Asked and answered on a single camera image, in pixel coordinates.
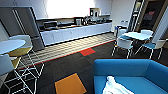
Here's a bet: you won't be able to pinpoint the stainless steel fridge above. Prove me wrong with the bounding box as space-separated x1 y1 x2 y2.
0 6 46 52

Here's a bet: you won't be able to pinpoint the white chair blue seat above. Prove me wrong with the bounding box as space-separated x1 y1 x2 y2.
139 38 167 61

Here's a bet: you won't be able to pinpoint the white kitchen counter cabinets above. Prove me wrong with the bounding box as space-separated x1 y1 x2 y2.
39 21 114 47

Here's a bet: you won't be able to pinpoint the white round dining table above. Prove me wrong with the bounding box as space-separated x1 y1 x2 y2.
122 31 155 56

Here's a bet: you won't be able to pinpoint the black framed picture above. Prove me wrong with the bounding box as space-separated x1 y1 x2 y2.
89 7 101 18

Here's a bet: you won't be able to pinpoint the blue sofa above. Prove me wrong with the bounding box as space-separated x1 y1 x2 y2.
92 58 168 94

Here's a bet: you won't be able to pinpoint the white kitchen wall cabinets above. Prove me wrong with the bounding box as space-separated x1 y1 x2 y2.
32 0 113 20

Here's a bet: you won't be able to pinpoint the narrow wooden framed door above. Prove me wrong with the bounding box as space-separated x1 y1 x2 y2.
133 0 168 34

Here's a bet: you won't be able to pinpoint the yellow stool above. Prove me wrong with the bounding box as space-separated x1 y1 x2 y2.
7 46 34 69

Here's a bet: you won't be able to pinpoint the black microwave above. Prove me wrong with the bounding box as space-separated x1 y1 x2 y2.
43 20 59 31

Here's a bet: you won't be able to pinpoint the black coffee machine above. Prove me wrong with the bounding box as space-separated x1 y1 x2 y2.
74 17 84 27

